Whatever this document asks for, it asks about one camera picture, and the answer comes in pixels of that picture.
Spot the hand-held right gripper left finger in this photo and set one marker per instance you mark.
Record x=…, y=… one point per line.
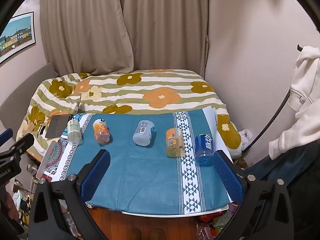
x=96, y=177

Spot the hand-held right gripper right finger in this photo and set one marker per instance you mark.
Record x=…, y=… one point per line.
x=228, y=175

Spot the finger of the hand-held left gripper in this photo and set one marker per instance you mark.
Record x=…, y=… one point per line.
x=6, y=135
x=22, y=143

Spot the blue drink bottle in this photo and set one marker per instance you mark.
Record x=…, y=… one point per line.
x=203, y=151

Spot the clear bottle green label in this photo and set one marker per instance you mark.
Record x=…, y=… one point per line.
x=74, y=132

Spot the yellow drink bottle orange label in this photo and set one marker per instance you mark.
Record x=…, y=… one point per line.
x=175, y=142

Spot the white-grey bottle with barcode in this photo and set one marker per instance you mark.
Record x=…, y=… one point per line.
x=143, y=133

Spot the person's left hand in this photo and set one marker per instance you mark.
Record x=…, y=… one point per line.
x=11, y=203

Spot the pile of floor clutter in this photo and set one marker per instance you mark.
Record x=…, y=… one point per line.
x=21, y=200

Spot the mandala print cloth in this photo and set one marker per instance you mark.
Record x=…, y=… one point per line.
x=60, y=155

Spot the grey laptop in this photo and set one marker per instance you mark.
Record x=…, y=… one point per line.
x=58, y=126

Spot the white plastic bag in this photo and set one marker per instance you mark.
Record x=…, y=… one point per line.
x=246, y=135

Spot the teal patterned cloth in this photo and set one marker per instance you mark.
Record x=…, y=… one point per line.
x=140, y=172

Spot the grey padded headboard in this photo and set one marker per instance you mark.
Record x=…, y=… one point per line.
x=22, y=92

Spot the pile of colourful packets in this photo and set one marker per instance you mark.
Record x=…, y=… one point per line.
x=220, y=221

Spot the blue jeans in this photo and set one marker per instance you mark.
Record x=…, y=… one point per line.
x=287, y=165

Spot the white low table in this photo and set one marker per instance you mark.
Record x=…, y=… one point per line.
x=162, y=214

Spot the floral striped blanket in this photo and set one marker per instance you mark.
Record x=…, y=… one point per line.
x=160, y=97

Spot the white hoodie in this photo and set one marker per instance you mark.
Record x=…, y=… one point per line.
x=305, y=85

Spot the beige curtain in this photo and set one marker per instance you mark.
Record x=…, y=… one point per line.
x=165, y=30
x=82, y=30

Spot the wall poster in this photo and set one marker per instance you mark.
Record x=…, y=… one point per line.
x=17, y=37

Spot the black wall hook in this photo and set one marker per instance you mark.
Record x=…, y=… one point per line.
x=299, y=47

